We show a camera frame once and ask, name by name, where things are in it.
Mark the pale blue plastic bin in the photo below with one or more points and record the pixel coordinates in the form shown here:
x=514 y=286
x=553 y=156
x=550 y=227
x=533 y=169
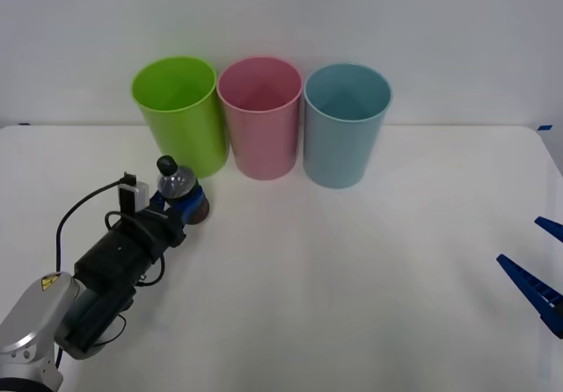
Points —
x=338 y=150

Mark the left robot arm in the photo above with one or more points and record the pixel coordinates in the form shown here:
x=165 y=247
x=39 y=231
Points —
x=35 y=313

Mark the green plastic bin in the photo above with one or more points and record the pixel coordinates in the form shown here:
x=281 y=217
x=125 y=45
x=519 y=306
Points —
x=184 y=124

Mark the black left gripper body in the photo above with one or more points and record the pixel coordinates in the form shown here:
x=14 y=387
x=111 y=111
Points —
x=119 y=251

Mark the small dark plastic bottle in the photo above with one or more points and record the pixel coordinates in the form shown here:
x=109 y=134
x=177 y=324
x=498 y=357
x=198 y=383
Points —
x=177 y=184

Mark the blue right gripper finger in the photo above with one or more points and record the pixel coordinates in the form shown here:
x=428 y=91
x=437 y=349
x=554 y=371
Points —
x=552 y=228
x=532 y=284

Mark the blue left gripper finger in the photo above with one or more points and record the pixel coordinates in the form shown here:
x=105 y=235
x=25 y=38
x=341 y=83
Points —
x=158 y=199
x=191 y=207

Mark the pink plastic bin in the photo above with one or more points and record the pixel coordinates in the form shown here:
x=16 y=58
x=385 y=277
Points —
x=264 y=141

